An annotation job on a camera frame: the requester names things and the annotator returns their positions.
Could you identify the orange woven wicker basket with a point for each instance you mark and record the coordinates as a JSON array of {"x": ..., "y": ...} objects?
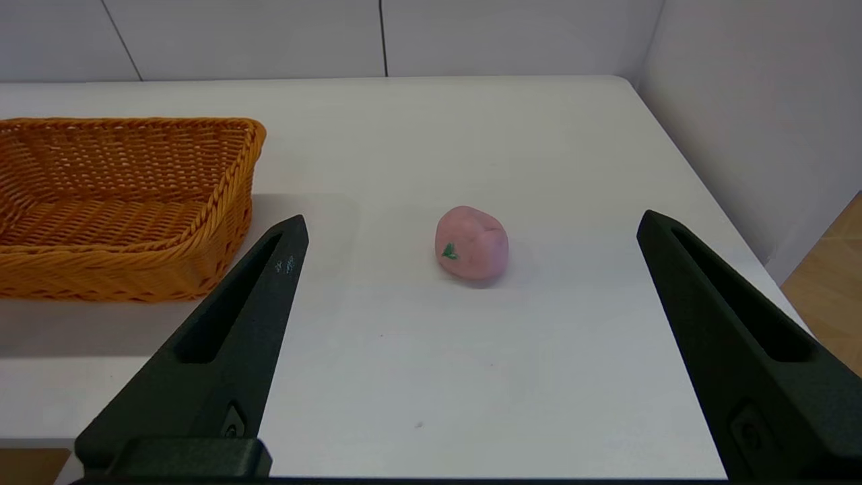
[{"x": 101, "y": 215}]

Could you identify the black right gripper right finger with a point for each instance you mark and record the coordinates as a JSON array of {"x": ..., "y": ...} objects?
[{"x": 741, "y": 350}]

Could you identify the pink peach with green leaf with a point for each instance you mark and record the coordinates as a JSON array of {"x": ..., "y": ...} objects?
[{"x": 475, "y": 246}]

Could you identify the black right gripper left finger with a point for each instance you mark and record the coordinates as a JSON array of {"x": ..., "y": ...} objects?
[{"x": 229, "y": 350}]

